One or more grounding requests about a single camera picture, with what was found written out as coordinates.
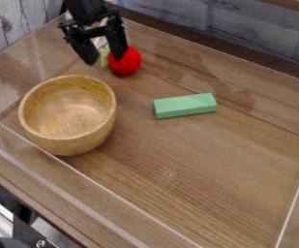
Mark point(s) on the red felt strawberry fruit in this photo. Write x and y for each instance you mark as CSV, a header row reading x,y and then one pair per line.
x,y
127,65

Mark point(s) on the green rectangular block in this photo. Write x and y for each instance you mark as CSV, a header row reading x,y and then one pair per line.
x,y
185,105

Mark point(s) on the black metal table bracket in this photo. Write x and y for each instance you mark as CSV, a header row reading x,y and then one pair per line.
x,y
29,235

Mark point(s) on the wooden bowl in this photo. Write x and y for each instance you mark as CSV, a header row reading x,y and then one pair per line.
x,y
67,114

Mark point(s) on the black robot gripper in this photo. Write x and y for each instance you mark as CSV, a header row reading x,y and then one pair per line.
x,y
94,20

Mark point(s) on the clear acrylic tray enclosure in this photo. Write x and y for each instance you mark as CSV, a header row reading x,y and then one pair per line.
x,y
199,181

